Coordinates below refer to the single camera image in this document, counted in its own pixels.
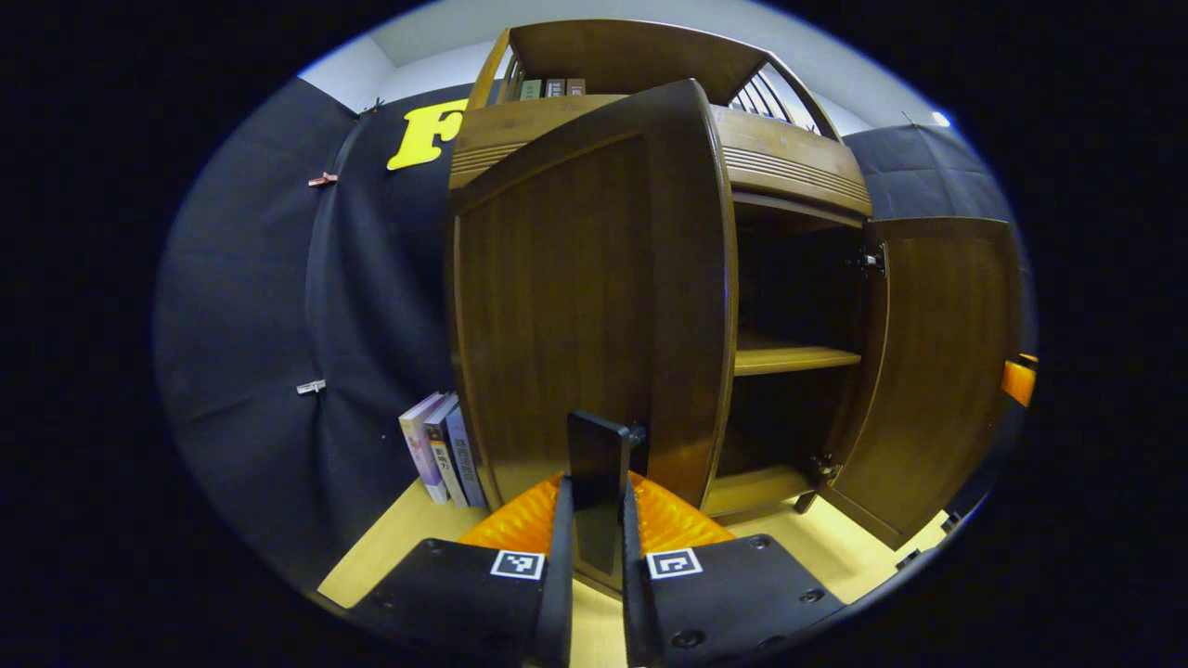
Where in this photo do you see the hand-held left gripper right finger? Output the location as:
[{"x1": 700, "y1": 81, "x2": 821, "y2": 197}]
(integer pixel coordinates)
[{"x1": 620, "y1": 471, "x2": 847, "y2": 668}]

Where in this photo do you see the dark book with yellow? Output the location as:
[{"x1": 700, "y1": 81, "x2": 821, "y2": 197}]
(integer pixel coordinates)
[{"x1": 424, "y1": 397, "x2": 470, "y2": 508}]

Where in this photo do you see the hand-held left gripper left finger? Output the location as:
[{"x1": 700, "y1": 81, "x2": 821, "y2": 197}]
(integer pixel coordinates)
[{"x1": 348, "y1": 473, "x2": 576, "y2": 668}]

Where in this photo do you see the wooden double-door shoe cabinet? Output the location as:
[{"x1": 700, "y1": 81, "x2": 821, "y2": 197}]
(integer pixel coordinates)
[{"x1": 448, "y1": 19, "x2": 875, "y2": 520}]

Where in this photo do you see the wooden shoe cabinet door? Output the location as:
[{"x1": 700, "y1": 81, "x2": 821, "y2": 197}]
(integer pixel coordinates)
[
  {"x1": 445, "y1": 79, "x2": 741, "y2": 595},
  {"x1": 817, "y1": 216, "x2": 1025, "y2": 550}
]

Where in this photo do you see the pale pink book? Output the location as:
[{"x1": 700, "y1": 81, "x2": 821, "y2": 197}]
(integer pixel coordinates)
[{"x1": 399, "y1": 392, "x2": 451, "y2": 505}]

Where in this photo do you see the blue-grey book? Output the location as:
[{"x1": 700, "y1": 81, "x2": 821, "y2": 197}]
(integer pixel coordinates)
[{"x1": 444, "y1": 404, "x2": 488, "y2": 509}]

